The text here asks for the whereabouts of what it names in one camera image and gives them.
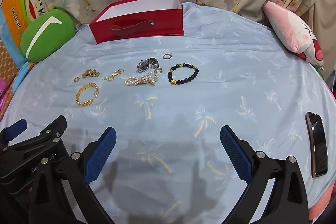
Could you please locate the pearl bracelet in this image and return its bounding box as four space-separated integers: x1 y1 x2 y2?
125 72 160 87

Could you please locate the gold chain bracelet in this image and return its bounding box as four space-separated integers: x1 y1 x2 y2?
76 83 99 107

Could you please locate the silver wristwatch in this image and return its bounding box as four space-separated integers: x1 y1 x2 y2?
136 57 160 73

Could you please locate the gold cluster brooch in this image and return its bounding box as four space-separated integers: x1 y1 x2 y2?
82 69 101 79

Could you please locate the colourful cartoon monkey sheet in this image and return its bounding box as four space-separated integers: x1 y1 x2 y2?
0 0 53 119

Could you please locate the green plush pillow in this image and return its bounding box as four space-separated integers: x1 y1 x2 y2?
20 8 76 60

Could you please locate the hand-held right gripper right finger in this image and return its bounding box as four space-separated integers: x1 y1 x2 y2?
220 125 309 224

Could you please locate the black smartphone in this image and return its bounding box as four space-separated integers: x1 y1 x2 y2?
305 112 328 178

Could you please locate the light blue palm print sheet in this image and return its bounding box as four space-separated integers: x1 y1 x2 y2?
0 1 335 224

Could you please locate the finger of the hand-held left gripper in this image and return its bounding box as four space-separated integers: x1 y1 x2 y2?
0 119 28 152
3 115 68 160

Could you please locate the red cardboard box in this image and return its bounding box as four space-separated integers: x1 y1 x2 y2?
89 0 184 45

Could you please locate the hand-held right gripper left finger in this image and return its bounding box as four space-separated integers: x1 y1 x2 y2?
28 127 117 224

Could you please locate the pink cartoon pillow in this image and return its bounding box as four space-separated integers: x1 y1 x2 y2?
263 1 324 71

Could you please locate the black bead bracelet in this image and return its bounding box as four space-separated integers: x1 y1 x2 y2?
167 63 199 86

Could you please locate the salmon pink cloth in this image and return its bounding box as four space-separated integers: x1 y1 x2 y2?
307 182 334 224

